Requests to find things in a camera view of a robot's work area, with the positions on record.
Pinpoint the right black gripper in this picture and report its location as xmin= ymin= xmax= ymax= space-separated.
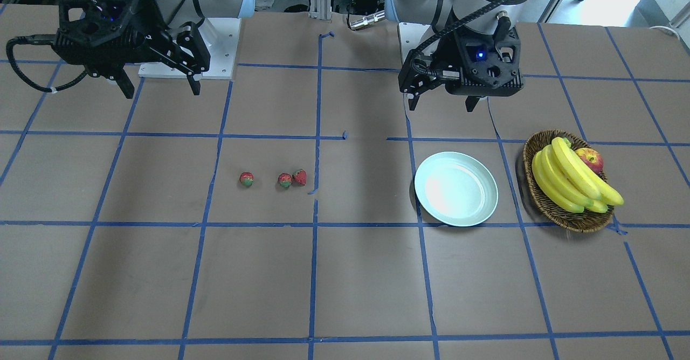
xmin=52 ymin=0 xmax=210 ymax=99

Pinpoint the red apple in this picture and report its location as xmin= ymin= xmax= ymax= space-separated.
xmin=575 ymin=147 xmax=604 ymax=175

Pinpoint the red strawberry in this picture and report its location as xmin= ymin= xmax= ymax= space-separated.
xmin=292 ymin=169 xmax=307 ymax=186
xmin=278 ymin=172 xmax=293 ymax=189
xmin=238 ymin=171 xmax=254 ymax=188

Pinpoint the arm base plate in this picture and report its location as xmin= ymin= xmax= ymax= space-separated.
xmin=138 ymin=18 xmax=242 ymax=80
xmin=397 ymin=23 xmax=434 ymax=71

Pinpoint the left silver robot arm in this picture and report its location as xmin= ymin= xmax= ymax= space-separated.
xmin=384 ymin=0 xmax=528 ymax=112

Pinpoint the brown wicker basket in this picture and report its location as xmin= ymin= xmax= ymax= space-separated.
xmin=522 ymin=129 xmax=614 ymax=232

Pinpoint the yellow banana bunch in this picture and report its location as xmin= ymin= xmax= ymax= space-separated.
xmin=528 ymin=136 xmax=624 ymax=213

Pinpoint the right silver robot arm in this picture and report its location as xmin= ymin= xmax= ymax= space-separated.
xmin=52 ymin=0 xmax=256 ymax=98

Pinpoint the light green plate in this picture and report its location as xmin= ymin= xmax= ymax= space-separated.
xmin=414 ymin=151 xmax=499 ymax=227

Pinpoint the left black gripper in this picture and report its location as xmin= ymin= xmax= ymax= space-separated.
xmin=398 ymin=26 xmax=525 ymax=113

